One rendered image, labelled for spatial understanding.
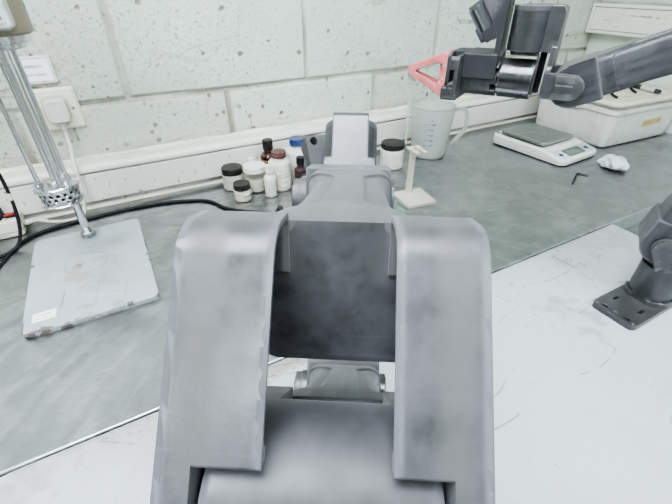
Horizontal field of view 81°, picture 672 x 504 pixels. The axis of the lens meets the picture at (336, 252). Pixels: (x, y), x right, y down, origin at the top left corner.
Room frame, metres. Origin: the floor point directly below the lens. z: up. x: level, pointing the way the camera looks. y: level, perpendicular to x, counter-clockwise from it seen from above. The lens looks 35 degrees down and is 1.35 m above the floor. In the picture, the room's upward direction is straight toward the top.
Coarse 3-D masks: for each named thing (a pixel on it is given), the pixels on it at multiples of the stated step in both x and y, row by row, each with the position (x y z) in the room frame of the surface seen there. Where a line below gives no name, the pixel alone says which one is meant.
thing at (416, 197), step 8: (416, 152) 0.87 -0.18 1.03; (424, 152) 0.87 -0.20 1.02; (408, 168) 0.91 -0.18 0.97; (408, 176) 0.90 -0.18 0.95; (408, 184) 0.90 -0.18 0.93; (400, 192) 0.90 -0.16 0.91; (408, 192) 0.90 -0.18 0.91; (416, 192) 0.90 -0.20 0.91; (424, 192) 0.90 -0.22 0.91; (408, 200) 0.86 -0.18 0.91; (416, 200) 0.86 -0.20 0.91; (424, 200) 0.86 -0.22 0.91; (432, 200) 0.86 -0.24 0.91; (408, 208) 0.83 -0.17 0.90
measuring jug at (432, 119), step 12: (420, 108) 1.15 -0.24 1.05; (432, 108) 1.25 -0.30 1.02; (444, 108) 1.23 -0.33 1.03; (456, 108) 1.18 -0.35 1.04; (420, 120) 1.15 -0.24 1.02; (432, 120) 1.13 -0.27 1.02; (444, 120) 1.13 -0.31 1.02; (468, 120) 1.18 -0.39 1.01; (420, 132) 1.15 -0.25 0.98; (432, 132) 1.13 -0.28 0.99; (444, 132) 1.14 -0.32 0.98; (420, 144) 1.15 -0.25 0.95; (432, 144) 1.13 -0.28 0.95; (444, 144) 1.15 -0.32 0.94; (420, 156) 1.15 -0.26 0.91; (432, 156) 1.14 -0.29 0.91
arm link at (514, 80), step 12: (504, 60) 0.66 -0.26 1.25; (516, 60) 0.65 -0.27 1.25; (528, 60) 0.65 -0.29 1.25; (540, 60) 0.64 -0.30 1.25; (504, 72) 0.65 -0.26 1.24; (516, 72) 0.64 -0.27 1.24; (528, 72) 0.63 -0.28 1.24; (540, 72) 0.64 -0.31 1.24; (492, 84) 0.66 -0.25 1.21; (504, 84) 0.64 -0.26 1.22; (516, 84) 0.63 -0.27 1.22; (528, 84) 0.62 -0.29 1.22; (504, 96) 0.65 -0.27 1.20; (516, 96) 0.64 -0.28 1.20; (528, 96) 0.64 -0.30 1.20
